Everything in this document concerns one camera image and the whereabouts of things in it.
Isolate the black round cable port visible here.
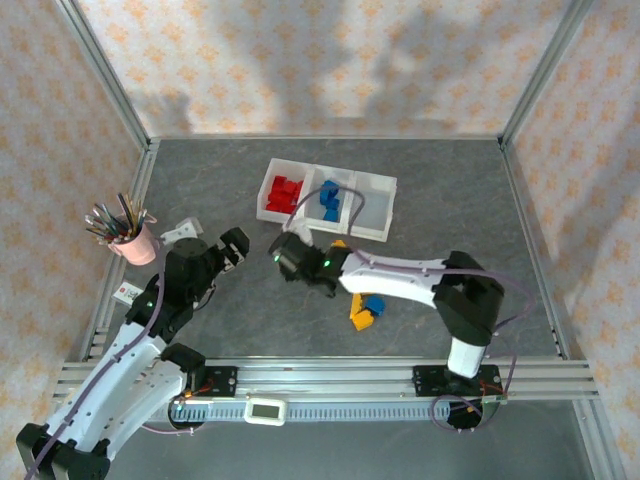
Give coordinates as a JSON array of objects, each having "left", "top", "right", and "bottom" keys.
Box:
[
  {"left": 445, "top": 394, "right": 501, "bottom": 434},
  {"left": 167, "top": 397, "right": 209, "bottom": 434}
]

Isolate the pink cup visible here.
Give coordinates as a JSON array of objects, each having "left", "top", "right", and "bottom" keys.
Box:
[{"left": 108, "top": 213, "right": 161, "bottom": 266}]

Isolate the small white red card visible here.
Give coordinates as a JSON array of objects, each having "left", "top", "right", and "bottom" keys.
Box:
[{"left": 113, "top": 281, "right": 141, "bottom": 306}]

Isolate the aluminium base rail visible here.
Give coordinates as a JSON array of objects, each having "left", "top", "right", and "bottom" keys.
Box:
[{"left": 54, "top": 357, "right": 600, "bottom": 401}]

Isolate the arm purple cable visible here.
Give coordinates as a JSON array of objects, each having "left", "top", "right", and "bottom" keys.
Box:
[
  {"left": 22, "top": 234, "right": 194, "bottom": 480},
  {"left": 282, "top": 187, "right": 536, "bottom": 435}
]

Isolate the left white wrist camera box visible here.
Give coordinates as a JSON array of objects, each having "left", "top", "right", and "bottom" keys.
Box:
[{"left": 160, "top": 218, "right": 204, "bottom": 246}]

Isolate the white digital timer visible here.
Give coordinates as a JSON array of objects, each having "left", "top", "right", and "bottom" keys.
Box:
[{"left": 243, "top": 394, "right": 288, "bottom": 427}]

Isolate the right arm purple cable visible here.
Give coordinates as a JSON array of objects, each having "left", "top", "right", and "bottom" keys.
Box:
[{"left": 282, "top": 187, "right": 536, "bottom": 435}]

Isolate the aluminium table edge rail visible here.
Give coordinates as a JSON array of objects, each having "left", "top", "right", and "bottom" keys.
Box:
[
  {"left": 499, "top": 142, "right": 571, "bottom": 361},
  {"left": 79, "top": 139, "right": 161, "bottom": 361}
]

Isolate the grey slotted cable duct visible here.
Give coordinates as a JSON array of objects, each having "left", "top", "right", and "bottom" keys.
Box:
[{"left": 149, "top": 399, "right": 506, "bottom": 422}]

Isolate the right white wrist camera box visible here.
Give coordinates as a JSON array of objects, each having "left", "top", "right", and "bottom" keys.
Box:
[{"left": 287, "top": 219, "right": 316, "bottom": 246}]

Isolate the aluminium frame post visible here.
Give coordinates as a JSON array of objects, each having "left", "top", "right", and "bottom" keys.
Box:
[
  {"left": 499, "top": 0, "right": 596, "bottom": 149},
  {"left": 53, "top": 0, "right": 154, "bottom": 151}
]

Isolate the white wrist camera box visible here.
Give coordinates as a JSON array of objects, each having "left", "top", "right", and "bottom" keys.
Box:
[
  {"left": 287, "top": 219, "right": 316, "bottom": 246},
  {"left": 160, "top": 218, "right": 204, "bottom": 246}
]

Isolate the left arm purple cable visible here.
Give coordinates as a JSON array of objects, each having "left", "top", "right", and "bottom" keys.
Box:
[{"left": 22, "top": 234, "right": 194, "bottom": 480}]

